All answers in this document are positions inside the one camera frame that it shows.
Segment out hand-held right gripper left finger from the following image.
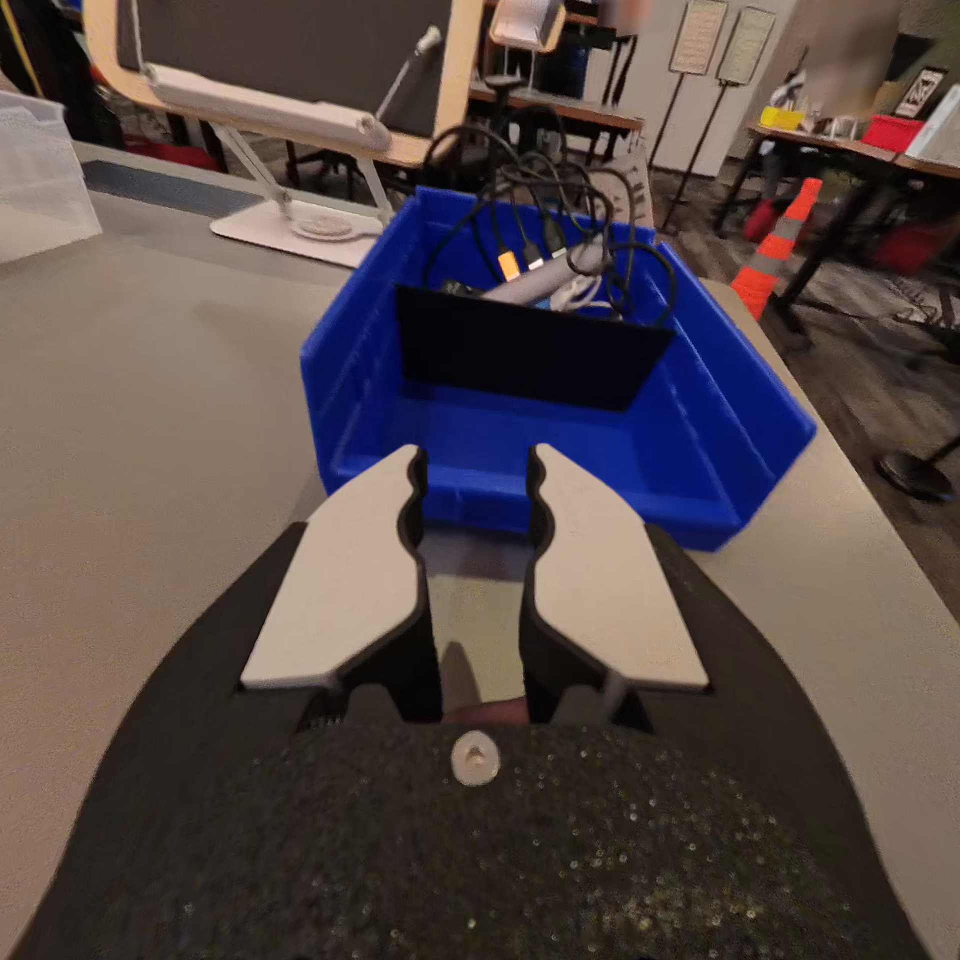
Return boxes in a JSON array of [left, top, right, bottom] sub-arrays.
[[240, 443, 444, 724]]

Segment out blue plastic bin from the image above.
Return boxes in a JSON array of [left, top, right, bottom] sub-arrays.
[[300, 186, 819, 555]]

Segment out white sign on stand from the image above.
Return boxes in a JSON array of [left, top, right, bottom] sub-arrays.
[[661, 6, 779, 229], [646, 0, 731, 172]]

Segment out white table stand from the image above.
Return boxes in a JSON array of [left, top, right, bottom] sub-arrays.
[[490, 0, 568, 94]]

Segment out clear plastic bin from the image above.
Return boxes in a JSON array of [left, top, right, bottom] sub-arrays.
[[0, 89, 104, 264]]

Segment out grey desk cable flap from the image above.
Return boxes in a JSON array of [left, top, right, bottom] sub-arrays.
[[79, 159, 262, 220]]

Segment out white cable with blue ties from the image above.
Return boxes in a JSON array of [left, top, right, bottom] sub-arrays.
[[551, 275, 603, 311]]

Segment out white printed bag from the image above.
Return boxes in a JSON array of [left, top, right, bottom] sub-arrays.
[[597, 138, 656, 228]]

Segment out wooden table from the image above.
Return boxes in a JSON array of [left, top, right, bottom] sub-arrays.
[[469, 81, 646, 165], [713, 119, 960, 331]]

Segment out black round stand base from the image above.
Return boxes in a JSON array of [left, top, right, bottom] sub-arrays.
[[876, 430, 960, 502]]

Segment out orange traffic cone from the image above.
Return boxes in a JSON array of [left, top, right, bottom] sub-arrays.
[[729, 177, 825, 322]]

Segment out red plastic bin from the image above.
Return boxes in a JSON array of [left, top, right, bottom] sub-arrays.
[[860, 113, 925, 154]]

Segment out wood framed black desk screen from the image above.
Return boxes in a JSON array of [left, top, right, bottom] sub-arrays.
[[83, 0, 487, 169]]

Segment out black divider in blue bin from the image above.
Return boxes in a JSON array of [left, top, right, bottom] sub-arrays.
[[396, 285, 678, 411]]

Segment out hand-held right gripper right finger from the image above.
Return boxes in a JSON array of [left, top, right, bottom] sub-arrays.
[[519, 441, 712, 724]]

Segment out thick black usb-c cable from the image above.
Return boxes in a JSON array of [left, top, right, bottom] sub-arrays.
[[495, 149, 680, 326]]

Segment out grey desk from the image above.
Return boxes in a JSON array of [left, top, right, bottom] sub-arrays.
[[0, 138, 960, 960]]

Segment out white box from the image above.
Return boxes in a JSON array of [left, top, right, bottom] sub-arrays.
[[905, 83, 960, 162]]

